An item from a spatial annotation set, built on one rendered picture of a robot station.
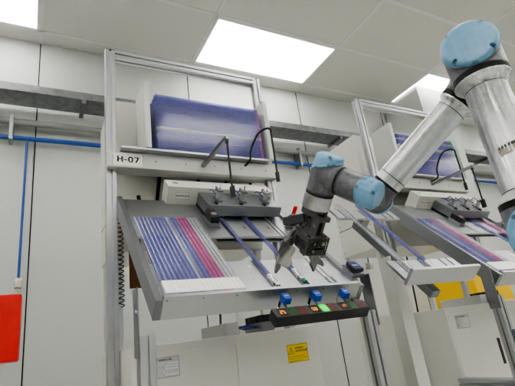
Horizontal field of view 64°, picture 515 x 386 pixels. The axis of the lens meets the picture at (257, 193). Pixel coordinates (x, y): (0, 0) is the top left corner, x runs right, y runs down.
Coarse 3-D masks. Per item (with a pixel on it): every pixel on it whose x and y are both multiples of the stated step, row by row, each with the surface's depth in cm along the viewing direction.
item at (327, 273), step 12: (240, 264) 135; (252, 264) 137; (264, 264) 139; (300, 264) 145; (324, 264) 149; (156, 276) 118; (240, 276) 128; (252, 276) 130; (264, 276) 131; (276, 276) 133; (288, 276) 135; (312, 276) 138; (324, 276) 139; (336, 276) 142
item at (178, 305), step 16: (256, 288) 120; (272, 288) 121; (288, 288) 124; (304, 288) 127; (320, 288) 130; (336, 288) 133; (352, 288) 136; (176, 304) 109; (192, 304) 111; (208, 304) 113; (224, 304) 115; (240, 304) 118; (256, 304) 121; (272, 304) 123; (304, 304) 129
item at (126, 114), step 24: (120, 120) 190; (120, 144) 186; (120, 192) 178; (144, 192) 183; (216, 240) 191; (120, 288) 165; (120, 312) 162; (240, 312) 213; (264, 312) 190; (120, 336) 159
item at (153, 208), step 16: (128, 208) 158; (144, 208) 161; (160, 208) 165; (176, 208) 168; (192, 208) 172; (240, 224) 167; (256, 224) 170; (272, 224) 174; (224, 240) 159; (256, 240) 166; (272, 240) 169
